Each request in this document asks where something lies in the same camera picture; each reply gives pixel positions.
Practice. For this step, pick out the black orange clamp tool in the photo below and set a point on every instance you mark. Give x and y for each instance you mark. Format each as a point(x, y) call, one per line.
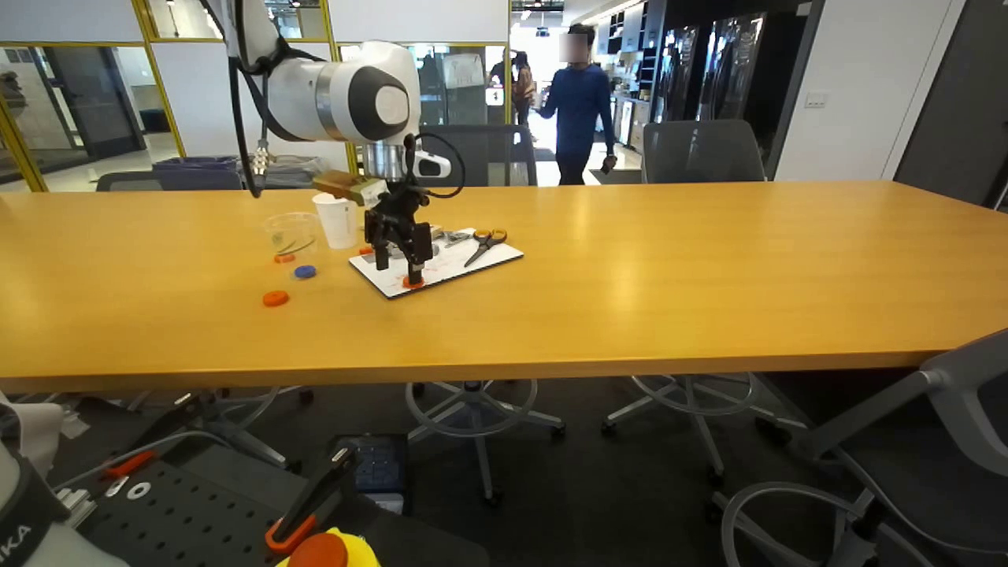
point(303, 515)

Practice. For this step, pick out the person in blue shirt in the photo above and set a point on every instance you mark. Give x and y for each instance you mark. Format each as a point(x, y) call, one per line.
point(580, 102)

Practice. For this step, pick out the dark mesh office chair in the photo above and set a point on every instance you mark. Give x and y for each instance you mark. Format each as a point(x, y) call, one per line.
point(469, 412)

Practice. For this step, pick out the blue disc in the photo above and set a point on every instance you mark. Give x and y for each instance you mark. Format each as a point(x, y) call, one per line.
point(303, 272)

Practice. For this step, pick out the yellow red emergency stop button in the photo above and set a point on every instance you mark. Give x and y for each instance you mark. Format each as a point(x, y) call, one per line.
point(331, 551)

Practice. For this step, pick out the orange disc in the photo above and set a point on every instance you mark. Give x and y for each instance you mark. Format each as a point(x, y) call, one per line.
point(274, 296)
point(282, 256)
point(415, 283)

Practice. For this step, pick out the grey mesh office chair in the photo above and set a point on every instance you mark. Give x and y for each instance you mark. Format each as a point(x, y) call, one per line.
point(698, 154)

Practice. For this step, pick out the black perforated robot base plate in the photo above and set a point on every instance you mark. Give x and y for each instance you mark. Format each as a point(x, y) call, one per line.
point(199, 511)

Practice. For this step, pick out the grey chair front right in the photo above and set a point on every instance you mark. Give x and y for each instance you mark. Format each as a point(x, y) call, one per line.
point(927, 451)

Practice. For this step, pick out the clear plastic cup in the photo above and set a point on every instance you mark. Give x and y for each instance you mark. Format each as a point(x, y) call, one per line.
point(294, 232)

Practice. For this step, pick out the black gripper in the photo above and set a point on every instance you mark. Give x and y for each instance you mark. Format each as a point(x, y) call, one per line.
point(392, 229)

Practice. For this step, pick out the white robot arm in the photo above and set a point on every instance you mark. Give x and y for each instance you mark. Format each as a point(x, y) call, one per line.
point(366, 102)

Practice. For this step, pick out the orange handled scissors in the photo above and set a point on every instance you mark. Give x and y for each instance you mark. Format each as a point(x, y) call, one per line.
point(482, 244)

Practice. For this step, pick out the white paper cup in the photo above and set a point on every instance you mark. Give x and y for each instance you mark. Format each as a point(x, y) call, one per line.
point(338, 220)

